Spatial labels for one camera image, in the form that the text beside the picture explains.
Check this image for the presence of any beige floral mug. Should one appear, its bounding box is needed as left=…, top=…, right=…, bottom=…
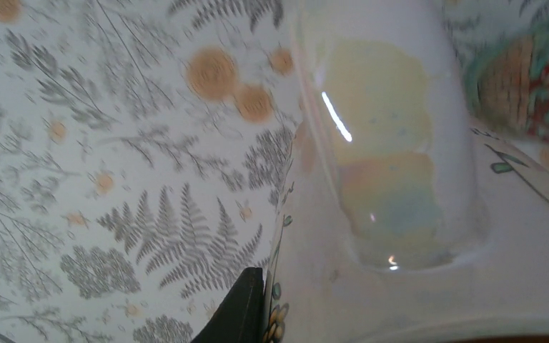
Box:
left=464, top=19, right=549, bottom=144

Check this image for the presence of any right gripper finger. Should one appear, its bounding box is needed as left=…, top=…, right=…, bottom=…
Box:
left=192, top=267, right=264, bottom=343

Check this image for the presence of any white patterned mug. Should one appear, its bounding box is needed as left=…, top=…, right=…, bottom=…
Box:
left=259, top=1, right=549, bottom=342

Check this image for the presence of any floral table mat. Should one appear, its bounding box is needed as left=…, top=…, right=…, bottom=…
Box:
left=0, top=1, right=303, bottom=342

